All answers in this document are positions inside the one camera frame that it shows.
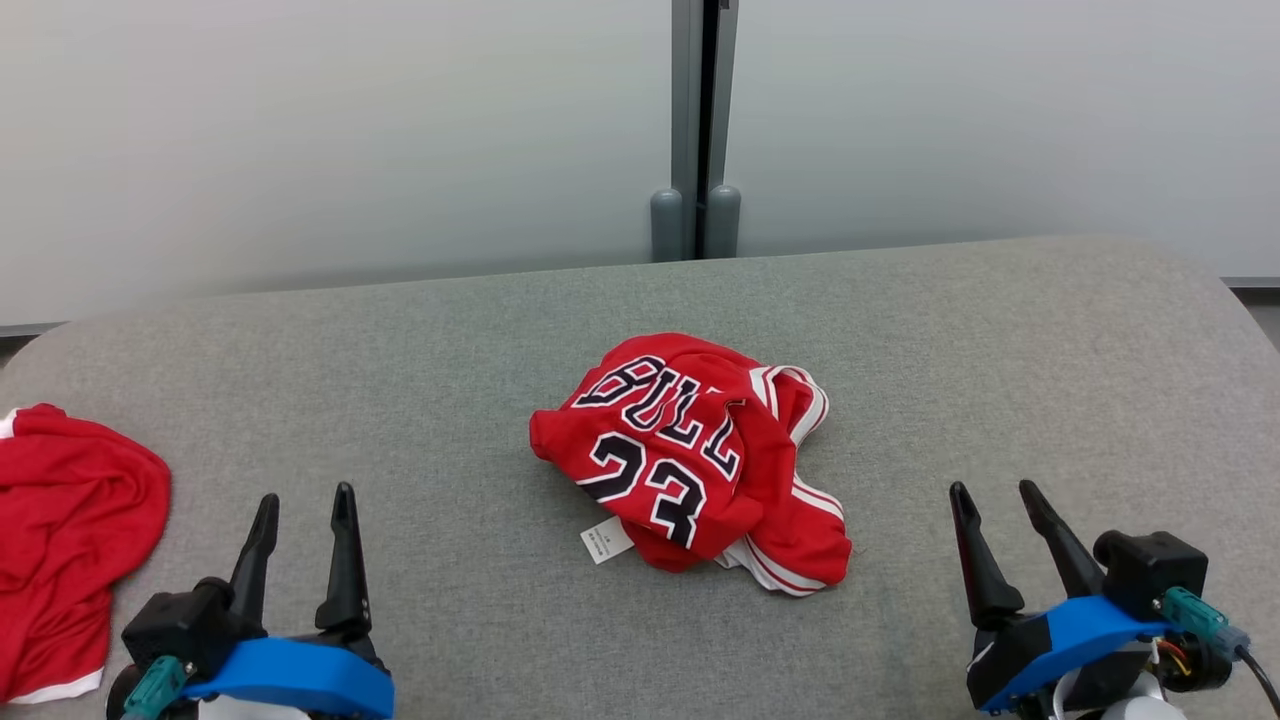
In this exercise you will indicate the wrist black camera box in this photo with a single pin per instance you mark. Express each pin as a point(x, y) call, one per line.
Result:
point(1150, 575)
point(185, 625)

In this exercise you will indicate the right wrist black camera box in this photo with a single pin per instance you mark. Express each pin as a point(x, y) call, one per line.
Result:
point(1150, 575)

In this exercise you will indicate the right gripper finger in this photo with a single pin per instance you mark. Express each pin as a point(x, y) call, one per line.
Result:
point(1072, 565)
point(985, 580)

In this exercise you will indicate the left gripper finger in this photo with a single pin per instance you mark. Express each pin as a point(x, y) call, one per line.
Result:
point(255, 570)
point(347, 570)

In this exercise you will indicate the red Bulls 23 jersey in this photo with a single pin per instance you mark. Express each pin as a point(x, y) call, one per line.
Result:
point(770, 500)

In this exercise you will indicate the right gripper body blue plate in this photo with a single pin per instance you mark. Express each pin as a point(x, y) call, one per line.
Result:
point(1070, 630)

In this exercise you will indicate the red shorts white trim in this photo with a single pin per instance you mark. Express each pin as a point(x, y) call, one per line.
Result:
point(70, 520)

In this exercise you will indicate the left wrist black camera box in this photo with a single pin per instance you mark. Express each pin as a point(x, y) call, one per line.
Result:
point(185, 625)

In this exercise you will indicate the grey cylindrical post bumper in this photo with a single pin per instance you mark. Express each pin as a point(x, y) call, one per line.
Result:
point(667, 230)
point(722, 225)

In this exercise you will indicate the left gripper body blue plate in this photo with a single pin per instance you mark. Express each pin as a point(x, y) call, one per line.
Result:
point(300, 670)

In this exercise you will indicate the grey partition frame post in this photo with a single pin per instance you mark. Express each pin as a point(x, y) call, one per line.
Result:
point(685, 100)

